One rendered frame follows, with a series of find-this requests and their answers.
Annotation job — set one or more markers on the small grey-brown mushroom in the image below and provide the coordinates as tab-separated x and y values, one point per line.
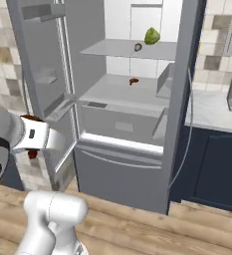
138	47

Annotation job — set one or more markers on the glass fridge shelf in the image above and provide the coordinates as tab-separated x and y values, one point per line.
120	93
120	50

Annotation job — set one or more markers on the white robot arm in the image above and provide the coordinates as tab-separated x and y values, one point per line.
51	212

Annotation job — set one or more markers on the dark blue cupboard door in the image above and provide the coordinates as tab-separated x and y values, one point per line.
220	169

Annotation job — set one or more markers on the small brown meat piece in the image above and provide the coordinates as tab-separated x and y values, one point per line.
133	80

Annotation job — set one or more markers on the dark blue base cupboard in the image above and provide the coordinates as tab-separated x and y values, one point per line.
13	176
217	166

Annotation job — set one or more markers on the grey fridge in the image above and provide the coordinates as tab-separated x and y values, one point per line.
120	179

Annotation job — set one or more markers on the grey freezer drawer front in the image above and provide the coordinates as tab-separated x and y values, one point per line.
120	182

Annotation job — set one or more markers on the grey fridge door bin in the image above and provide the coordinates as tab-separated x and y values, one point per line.
43	11
160	126
59	108
47	77

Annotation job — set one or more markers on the green leafy vegetable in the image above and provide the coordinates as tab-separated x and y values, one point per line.
152	36

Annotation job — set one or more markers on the translucent fridge crisper drawer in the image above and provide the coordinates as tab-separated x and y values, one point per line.
120	124

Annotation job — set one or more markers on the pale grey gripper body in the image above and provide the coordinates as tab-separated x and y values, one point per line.
56	139

